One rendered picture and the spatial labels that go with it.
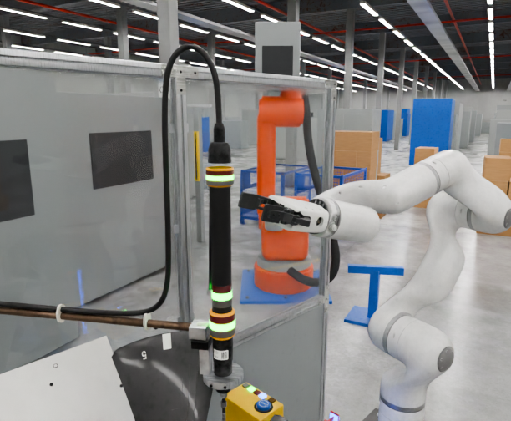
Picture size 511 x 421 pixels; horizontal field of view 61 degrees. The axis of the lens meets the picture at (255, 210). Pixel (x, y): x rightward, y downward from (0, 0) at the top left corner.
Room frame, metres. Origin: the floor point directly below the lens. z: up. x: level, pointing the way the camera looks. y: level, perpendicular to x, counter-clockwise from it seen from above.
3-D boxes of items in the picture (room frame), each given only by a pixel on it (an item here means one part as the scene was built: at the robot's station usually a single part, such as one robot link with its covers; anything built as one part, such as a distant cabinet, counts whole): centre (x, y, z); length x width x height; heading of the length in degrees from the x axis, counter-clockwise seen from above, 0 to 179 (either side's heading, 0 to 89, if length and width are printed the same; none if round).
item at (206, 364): (0.68, 0.07, 1.49); 0.09 x 0.07 x 0.10; 80
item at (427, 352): (1.04, -0.42, 1.25); 0.19 x 0.12 x 0.24; 31
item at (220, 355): (0.68, 0.06, 1.65); 0.04 x 0.04 x 0.46
